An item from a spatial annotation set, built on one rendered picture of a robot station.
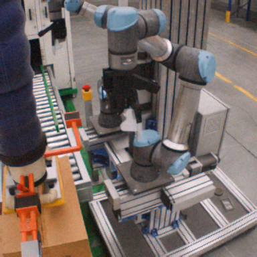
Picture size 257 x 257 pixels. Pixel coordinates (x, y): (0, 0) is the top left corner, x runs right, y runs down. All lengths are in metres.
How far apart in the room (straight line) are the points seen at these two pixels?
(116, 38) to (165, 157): 0.64
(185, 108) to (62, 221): 0.75
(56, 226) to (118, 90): 0.78
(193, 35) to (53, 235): 1.11
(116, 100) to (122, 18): 0.22
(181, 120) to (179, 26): 0.43
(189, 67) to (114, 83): 0.41
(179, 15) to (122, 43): 0.61
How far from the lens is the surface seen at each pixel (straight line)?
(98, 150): 1.72
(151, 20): 0.73
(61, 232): 1.29
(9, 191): 1.31
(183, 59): 1.07
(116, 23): 0.66
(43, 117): 2.87
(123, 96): 0.72
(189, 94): 1.08
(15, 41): 0.94
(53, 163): 1.42
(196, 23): 1.30
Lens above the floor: 1.99
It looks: 35 degrees down
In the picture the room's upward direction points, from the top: straight up
